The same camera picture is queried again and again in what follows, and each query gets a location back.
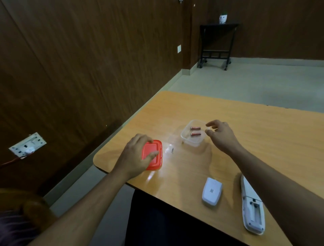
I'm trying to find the white remote control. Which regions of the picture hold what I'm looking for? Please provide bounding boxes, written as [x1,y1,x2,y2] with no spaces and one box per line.
[240,174,266,236]

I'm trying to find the red plastic container lid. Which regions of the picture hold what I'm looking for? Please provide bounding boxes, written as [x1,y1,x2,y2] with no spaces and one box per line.
[141,140,163,171]

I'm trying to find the person's right forearm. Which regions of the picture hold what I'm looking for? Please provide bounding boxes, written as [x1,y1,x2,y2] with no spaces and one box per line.
[228,147,324,246]

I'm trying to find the white remote battery cover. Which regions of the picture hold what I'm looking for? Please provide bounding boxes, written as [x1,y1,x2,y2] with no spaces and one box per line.
[202,177,223,206]

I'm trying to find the clear plastic container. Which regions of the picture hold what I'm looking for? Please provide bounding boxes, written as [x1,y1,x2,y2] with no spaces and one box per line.
[180,120,207,147]

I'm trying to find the person's striped shirt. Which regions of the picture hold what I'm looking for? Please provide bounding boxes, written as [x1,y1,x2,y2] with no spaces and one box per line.
[0,210,41,246]

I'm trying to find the person's left forearm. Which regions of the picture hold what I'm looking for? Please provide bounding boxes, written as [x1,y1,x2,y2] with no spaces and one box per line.
[26,170,131,246]

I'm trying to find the black wheeled side table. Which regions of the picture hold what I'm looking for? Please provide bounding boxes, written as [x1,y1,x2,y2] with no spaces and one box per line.
[197,22,240,71]

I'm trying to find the person's left hand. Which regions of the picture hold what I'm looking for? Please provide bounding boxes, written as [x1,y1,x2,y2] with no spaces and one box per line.
[111,133,160,181]

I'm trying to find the person's dark trousers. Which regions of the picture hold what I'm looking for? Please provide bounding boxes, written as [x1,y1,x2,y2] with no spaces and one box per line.
[125,189,250,246]

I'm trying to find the person's right hand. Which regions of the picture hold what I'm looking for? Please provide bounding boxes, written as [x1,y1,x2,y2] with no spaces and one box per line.
[205,120,244,156]

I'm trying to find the white wall socket plate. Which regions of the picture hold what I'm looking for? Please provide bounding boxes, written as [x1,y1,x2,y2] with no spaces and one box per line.
[9,132,47,160]

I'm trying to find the white plug with cable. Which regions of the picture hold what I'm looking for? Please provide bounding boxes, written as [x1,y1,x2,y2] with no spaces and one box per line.
[0,147,36,168]

